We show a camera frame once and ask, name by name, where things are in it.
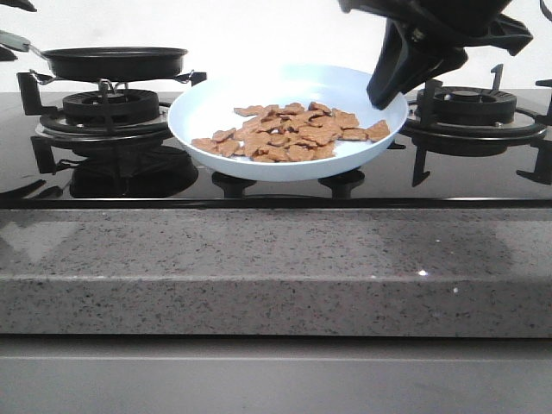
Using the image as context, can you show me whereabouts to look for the grey cabinet front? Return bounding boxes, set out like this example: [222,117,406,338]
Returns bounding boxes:
[1,336,551,413]

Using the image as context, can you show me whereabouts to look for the black pan support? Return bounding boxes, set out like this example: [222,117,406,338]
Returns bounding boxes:
[16,71,208,150]
[400,64,551,186]

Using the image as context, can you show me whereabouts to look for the light blue plate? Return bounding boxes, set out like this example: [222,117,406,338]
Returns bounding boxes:
[167,64,408,182]

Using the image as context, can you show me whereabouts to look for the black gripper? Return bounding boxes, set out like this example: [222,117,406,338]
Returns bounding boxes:
[339,0,533,110]

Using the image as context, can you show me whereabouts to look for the left black gas burner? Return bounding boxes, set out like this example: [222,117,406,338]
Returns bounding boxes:
[62,89,160,127]

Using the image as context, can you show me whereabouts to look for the black frying pan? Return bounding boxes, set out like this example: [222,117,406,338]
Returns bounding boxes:
[1,31,188,82]

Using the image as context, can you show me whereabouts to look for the left black pan support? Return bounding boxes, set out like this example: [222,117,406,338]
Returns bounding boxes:
[16,71,208,150]

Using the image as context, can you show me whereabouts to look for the black gas burner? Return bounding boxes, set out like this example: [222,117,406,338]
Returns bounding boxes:
[430,86,518,126]
[62,89,160,127]

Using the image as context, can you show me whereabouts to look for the right black pan support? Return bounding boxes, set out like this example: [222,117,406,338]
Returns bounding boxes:
[400,64,551,186]

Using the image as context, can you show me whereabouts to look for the brown meat pieces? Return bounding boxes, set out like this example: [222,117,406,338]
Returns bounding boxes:
[191,102,391,163]

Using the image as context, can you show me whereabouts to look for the black pan-side gripper finger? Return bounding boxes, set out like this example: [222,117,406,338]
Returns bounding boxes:
[1,0,37,61]

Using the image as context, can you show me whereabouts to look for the right black gas burner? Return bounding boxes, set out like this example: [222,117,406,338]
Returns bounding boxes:
[430,86,518,126]

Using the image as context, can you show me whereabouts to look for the wire pan reducer ring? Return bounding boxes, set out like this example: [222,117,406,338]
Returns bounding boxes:
[29,68,196,97]

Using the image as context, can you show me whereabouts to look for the black glass gas hob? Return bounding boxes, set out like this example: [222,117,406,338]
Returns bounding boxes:
[1,90,551,210]

